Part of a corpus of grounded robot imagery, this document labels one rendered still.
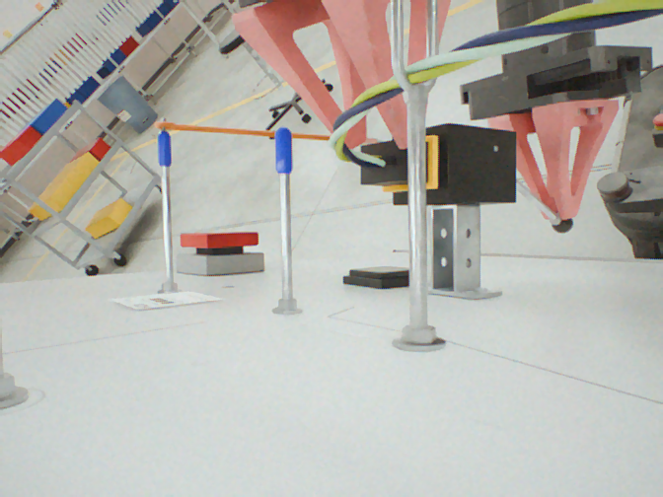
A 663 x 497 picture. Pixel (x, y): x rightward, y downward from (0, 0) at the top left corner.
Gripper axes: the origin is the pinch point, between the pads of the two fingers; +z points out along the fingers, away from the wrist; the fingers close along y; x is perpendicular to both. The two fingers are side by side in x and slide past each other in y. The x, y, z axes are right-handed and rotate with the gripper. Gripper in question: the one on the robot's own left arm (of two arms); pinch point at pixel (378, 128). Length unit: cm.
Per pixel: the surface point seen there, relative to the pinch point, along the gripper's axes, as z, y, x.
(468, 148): 2.7, 1.7, 4.3
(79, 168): 46, -396, 102
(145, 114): 48, -648, 279
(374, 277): 9.9, -4.7, 1.4
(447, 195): 4.3, 1.6, 1.9
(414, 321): 4.4, 6.5, -7.4
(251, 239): 9.8, -20.2, 2.9
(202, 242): 8.2, -21.0, -0.8
